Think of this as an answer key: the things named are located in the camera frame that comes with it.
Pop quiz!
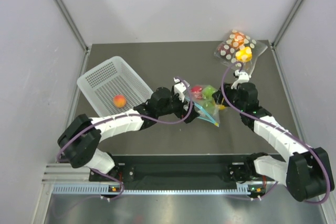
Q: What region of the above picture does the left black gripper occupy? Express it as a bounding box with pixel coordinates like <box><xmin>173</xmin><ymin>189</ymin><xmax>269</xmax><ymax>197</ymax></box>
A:
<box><xmin>157</xmin><ymin>86</ymin><xmax>199</xmax><ymax>123</ymax></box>

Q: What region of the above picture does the orange peach fake fruit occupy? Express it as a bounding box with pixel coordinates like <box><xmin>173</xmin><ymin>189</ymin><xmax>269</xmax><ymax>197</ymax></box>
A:
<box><xmin>113</xmin><ymin>94</ymin><xmax>127</xmax><ymax>108</ymax></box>

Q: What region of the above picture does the dark red fake fruit dotted bag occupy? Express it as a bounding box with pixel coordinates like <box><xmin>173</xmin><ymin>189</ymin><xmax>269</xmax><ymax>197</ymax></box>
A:
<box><xmin>217</xmin><ymin>43</ymin><xmax>230</xmax><ymax>57</ymax></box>

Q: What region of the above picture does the right aluminium frame post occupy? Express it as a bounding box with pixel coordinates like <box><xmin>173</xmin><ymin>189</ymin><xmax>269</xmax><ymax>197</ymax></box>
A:
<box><xmin>271</xmin><ymin>0</ymin><xmax>305</xmax><ymax>49</ymax></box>

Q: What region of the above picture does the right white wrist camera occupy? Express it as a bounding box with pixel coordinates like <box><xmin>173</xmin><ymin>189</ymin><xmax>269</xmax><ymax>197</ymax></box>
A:
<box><xmin>231</xmin><ymin>70</ymin><xmax>250</xmax><ymax>89</ymax></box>

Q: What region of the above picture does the aluminium frame post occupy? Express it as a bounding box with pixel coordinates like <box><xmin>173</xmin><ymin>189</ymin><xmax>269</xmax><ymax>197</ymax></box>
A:
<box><xmin>271</xmin><ymin>0</ymin><xmax>305</xmax><ymax>49</ymax></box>
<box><xmin>54</xmin><ymin>0</ymin><xmax>89</xmax><ymax>51</ymax></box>

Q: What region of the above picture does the grey slotted cable duct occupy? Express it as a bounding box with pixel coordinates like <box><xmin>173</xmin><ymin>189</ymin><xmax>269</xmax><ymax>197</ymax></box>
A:
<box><xmin>52</xmin><ymin>183</ymin><xmax>266</xmax><ymax>196</ymax></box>

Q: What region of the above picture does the clear blue zip top bag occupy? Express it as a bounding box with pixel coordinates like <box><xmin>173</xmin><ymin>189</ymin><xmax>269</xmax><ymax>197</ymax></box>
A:
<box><xmin>191</xmin><ymin>85</ymin><xmax>220</xmax><ymax>127</ymax></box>

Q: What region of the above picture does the left aluminium frame post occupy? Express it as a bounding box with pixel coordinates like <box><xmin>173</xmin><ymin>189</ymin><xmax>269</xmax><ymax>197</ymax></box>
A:
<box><xmin>54</xmin><ymin>0</ymin><xmax>89</xmax><ymax>51</ymax></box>

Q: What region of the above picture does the clear polka dot bag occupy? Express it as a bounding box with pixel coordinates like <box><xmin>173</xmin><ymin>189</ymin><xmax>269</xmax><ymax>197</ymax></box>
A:
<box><xmin>214</xmin><ymin>29</ymin><xmax>268</xmax><ymax>78</ymax></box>

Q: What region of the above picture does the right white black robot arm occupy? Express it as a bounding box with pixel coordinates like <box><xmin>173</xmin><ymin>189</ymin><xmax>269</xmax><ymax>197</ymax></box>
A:
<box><xmin>212</xmin><ymin>82</ymin><xmax>334</xmax><ymax>203</ymax></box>

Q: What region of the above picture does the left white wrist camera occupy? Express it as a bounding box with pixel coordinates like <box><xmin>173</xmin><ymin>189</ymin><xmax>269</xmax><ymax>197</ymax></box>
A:
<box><xmin>173</xmin><ymin>77</ymin><xmax>190</xmax><ymax>102</ymax></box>

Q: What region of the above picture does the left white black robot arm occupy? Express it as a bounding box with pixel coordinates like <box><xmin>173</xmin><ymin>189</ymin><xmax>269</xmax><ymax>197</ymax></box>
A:
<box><xmin>57</xmin><ymin>82</ymin><xmax>199</xmax><ymax>180</ymax></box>

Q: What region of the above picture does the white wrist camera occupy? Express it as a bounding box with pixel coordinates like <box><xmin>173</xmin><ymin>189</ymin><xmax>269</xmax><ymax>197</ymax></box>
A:
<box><xmin>173</xmin><ymin>77</ymin><xmax>190</xmax><ymax>102</ymax></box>
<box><xmin>231</xmin><ymin>70</ymin><xmax>250</xmax><ymax>89</ymax></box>

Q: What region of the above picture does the orange fake fruit in dotted bag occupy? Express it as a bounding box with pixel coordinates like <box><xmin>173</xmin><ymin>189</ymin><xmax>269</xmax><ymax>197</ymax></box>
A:
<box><xmin>227</xmin><ymin>31</ymin><xmax>246</xmax><ymax>48</ymax></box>

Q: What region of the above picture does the white perforated plastic basket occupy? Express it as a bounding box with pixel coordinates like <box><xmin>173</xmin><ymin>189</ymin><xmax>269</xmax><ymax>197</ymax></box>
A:
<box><xmin>77</xmin><ymin>56</ymin><xmax>153</xmax><ymax>117</ymax></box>

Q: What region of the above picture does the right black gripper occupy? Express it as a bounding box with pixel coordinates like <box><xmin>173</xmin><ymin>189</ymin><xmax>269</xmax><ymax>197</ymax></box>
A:
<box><xmin>213</xmin><ymin>82</ymin><xmax>246</xmax><ymax>112</ymax></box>

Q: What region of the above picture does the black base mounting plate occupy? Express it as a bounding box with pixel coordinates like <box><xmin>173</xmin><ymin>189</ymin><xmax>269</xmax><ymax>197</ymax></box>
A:
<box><xmin>89</xmin><ymin>153</ymin><xmax>284</xmax><ymax>190</ymax></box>

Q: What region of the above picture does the green fake pear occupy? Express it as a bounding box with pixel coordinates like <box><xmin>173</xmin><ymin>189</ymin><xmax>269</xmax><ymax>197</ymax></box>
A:
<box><xmin>202</xmin><ymin>85</ymin><xmax>217</xmax><ymax>99</ymax></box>

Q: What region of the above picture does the yellow fake fruit in dotted bag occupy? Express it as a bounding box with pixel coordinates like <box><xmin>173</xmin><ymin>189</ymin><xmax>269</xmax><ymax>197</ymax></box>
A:
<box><xmin>235</xmin><ymin>47</ymin><xmax>253</xmax><ymax>62</ymax></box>

